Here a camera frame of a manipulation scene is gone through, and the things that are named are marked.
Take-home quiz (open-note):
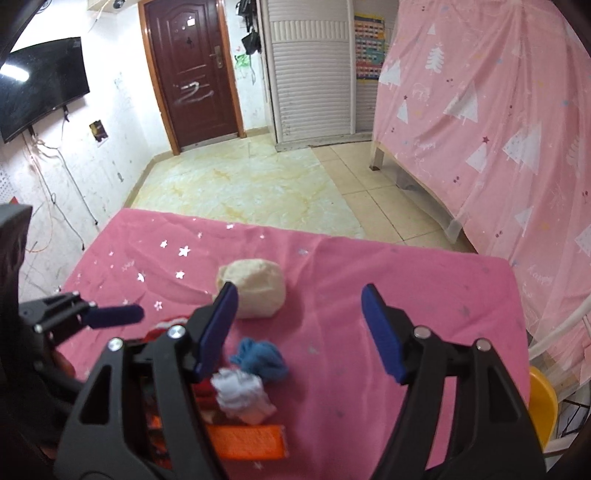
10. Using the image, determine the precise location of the orange cable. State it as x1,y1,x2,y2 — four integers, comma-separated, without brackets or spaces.
25,203,61,254

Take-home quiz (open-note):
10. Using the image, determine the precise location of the red white fabric item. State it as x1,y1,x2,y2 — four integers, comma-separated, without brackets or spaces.
143,316,222,423

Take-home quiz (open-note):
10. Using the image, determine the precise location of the white wall cable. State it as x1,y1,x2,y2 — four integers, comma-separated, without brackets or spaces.
28,134,100,250

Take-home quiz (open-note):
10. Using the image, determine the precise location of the white louvered wardrobe door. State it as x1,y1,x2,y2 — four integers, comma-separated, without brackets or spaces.
256,0,358,144

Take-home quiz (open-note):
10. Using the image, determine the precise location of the yellow plastic chair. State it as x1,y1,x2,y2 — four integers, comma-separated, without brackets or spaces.
529,366,558,450

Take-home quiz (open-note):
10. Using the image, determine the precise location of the black wall television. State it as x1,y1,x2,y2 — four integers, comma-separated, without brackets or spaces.
0,37,90,144

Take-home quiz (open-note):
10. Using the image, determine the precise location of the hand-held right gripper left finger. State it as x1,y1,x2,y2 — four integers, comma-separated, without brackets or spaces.
54,281,239,480

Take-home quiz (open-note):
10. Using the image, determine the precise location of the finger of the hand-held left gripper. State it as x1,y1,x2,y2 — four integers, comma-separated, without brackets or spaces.
18,292,145,347

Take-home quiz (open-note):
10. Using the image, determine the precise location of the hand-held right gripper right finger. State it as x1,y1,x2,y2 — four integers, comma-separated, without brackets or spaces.
361,284,548,480

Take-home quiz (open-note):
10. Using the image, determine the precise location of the pink tree print curtain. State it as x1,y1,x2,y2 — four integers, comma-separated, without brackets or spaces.
372,0,591,384

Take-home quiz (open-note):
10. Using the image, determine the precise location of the colourful wall poster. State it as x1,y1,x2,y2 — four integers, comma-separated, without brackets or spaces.
353,13,385,81

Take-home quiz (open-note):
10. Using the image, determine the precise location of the pink star tablecloth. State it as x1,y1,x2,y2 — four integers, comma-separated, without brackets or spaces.
44,209,531,480

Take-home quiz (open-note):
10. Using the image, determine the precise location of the cream round foam ball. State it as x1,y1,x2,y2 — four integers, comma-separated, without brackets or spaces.
213,259,286,320

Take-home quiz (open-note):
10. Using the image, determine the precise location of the blue crumpled cloth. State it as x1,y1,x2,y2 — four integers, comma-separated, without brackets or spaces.
229,338,290,381

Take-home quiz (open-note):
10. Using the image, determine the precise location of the dark brown door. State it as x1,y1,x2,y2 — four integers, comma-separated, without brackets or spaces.
139,0,245,155

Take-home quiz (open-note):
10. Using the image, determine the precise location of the white crumpled paper ball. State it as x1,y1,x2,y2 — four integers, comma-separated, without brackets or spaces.
210,368,278,425

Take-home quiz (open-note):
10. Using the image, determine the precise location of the orange printed box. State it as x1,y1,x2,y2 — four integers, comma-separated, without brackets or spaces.
145,411,290,462

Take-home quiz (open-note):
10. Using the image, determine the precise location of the pale bed frame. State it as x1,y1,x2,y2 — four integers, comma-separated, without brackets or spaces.
369,141,462,241

